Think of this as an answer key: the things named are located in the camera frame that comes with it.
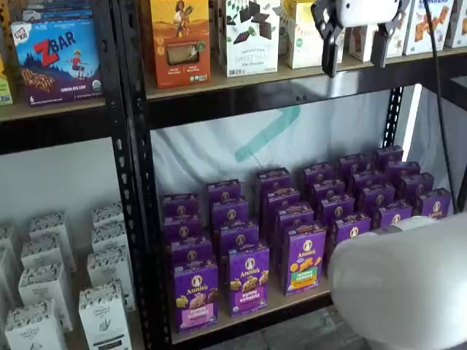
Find purple Annie's box pink patch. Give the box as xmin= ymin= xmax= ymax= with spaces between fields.
xmin=174 ymin=261 xmax=220 ymax=335

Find tall white patterned box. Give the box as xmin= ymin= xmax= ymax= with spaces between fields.
xmin=18 ymin=262 xmax=74 ymax=333
xmin=0 ymin=222 xmax=16 ymax=256
xmin=77 ymin=282 xmax=134 ymax=350
xmin=20 ymin=235 xmax=67 ymax=271
xmin=90 ymin=202 xmax=126 ymax=229
xmin=90 ymin=222 xmax=130 ymax=257
xmin=4 ymin=299 xmax=69 ymax=350
xmin=86 ymin=247 xmax=137 ymax=313
xmin=28 ymin=211 xmax=78 ymax=273

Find blue flat snack box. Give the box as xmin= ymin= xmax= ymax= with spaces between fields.
xmin=21 ymin=0 xmax=92 ymax=11
xmin=21 ymin=7 xmax=94 ymax=22

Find orange cracker box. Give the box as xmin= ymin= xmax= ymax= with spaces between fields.
xmin=140 ymin=0 xmax=212 ymax=90

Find blue purple ZBAR box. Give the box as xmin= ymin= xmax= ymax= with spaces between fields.
xmin=10 ymin=17 xmax=105 ymax=107

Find purple Annie's box green patch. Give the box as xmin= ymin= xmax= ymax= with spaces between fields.
xmin=281 ymin=223 xmax=328 ymax=297

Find white yellow Simple Mills box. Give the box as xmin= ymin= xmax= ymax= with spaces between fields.
xmin=280 ymin=0 xmax=326 ymax=70

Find purple Annie's box yellow crackers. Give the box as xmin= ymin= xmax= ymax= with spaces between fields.
xmin=326 ymin=214 xmax=373 ymax=278

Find small white snack box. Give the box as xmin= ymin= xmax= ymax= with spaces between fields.
xmin=382 ymin=20 xmax=406 ymax=59
xmin=344 ymin=25 xmax=380 ymax=63

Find black metal shelf rack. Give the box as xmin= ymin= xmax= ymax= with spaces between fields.
xmin=0 ymin=0 xmax=127 ymax=350
xmin=111 ymin=0 xmax=467 ymax=350

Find white Sweet Thins box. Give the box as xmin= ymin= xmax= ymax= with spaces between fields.
xmin=224 ymin=0 xmax=282 ymax=79

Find white box orange crackers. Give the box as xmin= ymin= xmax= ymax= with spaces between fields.
xmin=403 ymin=0 xmax=455 ymax=57

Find green snack box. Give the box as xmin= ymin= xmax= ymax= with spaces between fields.
xmin=0 ymin=54 xmax=14 ymax=106

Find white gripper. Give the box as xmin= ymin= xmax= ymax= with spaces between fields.
xmin=311 ymin=0 xmax=412 ymax=78

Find purple Bunny Grahams box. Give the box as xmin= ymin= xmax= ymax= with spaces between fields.
xmin=227 ymin=240 xmax=271 ymax=319

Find yellow snack box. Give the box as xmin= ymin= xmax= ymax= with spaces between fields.
xmin=0 ymin=0 xmax=12 ymax=55

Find purple Annie's snack box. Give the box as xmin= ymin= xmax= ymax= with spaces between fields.
xmin=274 ymin=203 xmax=315 ymax=234
xmin=160 ymin=192 xmax=200 ymax=220
xmin=351 ymin=170 xmax=385 ymax=191
xmin=318 ymin=195 xmax=357 ymax=224
xmin=358 ymin=184 xmax=397 ymax=212
xmin=266 ymin=187 xmax=302 ymax=213
xmin=311 ymin=179 xmax=346 ymax=202
xmin=255 ymin=167 xmax=293 ymax=195
xmin=371 ymin=200 xmax=414 ymax=230
xmin=163 ymin=214 xmax=204 ymax=245
xmin=207 ymin=179 xmax=243 ymax=205
xmin=211 ymin=198 xmax=251 ymax=229
xmin=218 ymin=220 xmax=260 ymax=253
xmin=413 ymin=187 xmax=453 ymax=219
xmin=336 ymin=153 xmax=370 ymax=176
xmin=303 ymin=163 xmax=335 ymax=185
xmin=169 ymin=236 xmax=215 ymax=271
xmin=398 ymin=173 xmax=436 ymax=201
xmin=386 ymin=161 xmax=422 ymax=182
xmin=373 ymin=145 xmax=404 ymax=167

